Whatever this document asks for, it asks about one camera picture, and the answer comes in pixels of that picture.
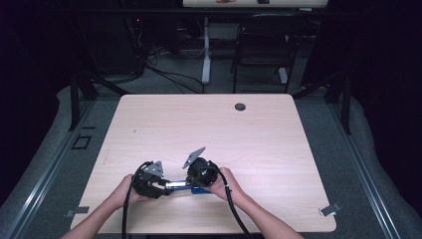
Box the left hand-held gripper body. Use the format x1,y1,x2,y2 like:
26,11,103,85
131,160,167,200

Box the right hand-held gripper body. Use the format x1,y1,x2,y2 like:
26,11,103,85
181,145,220,189

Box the blue stapler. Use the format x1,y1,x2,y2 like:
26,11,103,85
164,179,214,195

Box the person's left hand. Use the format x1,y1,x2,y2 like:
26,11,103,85
109,173,151,209

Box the person's right hand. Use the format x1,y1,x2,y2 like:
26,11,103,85
203,166,247,204

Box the grey tape strip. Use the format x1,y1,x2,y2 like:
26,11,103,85
64,205,91,219
318,201,343,218

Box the black metal stand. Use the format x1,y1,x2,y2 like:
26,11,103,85
68,65,131,132
292,70,353,135

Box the white desk leg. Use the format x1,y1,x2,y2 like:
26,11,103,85
201,16,212,85
278,67,290,85

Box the dark computer case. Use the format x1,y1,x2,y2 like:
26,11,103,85
94,13,147,77

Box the black folding chair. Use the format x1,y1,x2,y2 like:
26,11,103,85
230,13,309,95

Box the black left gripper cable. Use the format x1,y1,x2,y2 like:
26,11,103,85
120,160,154,239

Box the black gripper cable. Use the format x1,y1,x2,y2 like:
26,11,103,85
120,160,154,239
198,163,254,239

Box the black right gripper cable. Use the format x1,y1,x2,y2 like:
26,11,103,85
198,163,254,239

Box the aluminium floor rail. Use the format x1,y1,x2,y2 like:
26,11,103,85
5,99,98,239
327,101,403,239

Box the black floor cables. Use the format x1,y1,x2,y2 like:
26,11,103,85
144,46,206,95

